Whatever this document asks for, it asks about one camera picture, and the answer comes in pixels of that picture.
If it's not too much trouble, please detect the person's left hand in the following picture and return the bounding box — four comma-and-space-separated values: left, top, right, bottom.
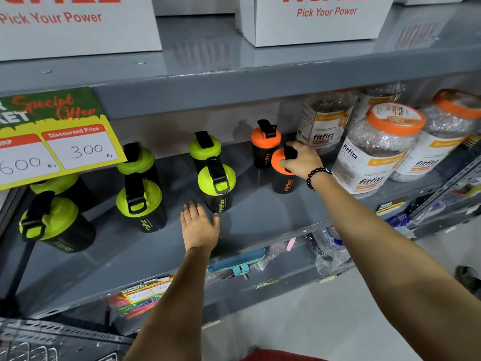
180, 201, 221, 252

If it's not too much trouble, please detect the person's right hand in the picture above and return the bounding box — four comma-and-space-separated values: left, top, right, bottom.
279, 141, 324, 181

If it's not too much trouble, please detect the orange lid black shaker bottle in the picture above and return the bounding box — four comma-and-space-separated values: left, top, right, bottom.
250, 119, 282, 170
270, 144, 298, 194

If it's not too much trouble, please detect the person's left forearm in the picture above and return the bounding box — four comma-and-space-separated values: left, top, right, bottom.
123, 246, 212, 361

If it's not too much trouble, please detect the person's right forearm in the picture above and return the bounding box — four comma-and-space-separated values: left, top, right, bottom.
311, 172, 481, 361

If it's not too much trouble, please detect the teal pencil pouch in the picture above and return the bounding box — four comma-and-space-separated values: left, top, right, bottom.
206, 247, 270, 279

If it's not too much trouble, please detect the group of green lid shakers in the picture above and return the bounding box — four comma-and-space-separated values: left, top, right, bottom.
18, 130, 237, 254

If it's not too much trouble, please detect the clear jar with orange lid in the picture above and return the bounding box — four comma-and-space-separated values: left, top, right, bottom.
349, 83, 407, 126
389, 89, 481, 183
296, 90, 356, 155
332, 102, 427, 200

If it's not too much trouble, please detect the yellow price label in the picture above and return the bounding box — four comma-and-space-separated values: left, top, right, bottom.
123, 278, 173, 304

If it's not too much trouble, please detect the grey metal shelf unit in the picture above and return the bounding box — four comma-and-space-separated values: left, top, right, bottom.
0, 0, 481, 337

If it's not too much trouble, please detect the clear plastic bag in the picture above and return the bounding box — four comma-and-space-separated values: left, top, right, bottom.
311, 227, 354, 277

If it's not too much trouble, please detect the pack of coloured pens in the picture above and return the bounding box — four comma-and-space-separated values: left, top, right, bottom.
108, 276, 174, 321

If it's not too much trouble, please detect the yellow black shelf label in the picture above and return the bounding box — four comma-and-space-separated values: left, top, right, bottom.
375, 199, 407, 217

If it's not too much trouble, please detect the white cardboard box red print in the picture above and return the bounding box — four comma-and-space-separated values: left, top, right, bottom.
0, 0, 163, 62
235, 0, 396, 48

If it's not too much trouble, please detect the person's red garment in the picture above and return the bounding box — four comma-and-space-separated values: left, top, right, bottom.
242, 348, 328, 361

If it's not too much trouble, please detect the green yellow price sign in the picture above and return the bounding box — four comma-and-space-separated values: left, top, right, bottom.
0, 86, 128, 191

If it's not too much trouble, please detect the grey slotted metal rack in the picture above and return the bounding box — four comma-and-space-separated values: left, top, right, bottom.
408, 135, 481, 239

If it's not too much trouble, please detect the dark shoe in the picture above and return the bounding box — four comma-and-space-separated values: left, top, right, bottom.
454, 265, 481, 294

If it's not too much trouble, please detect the black bead bracelet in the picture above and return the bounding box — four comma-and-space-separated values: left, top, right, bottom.
306, 167, 333, 191

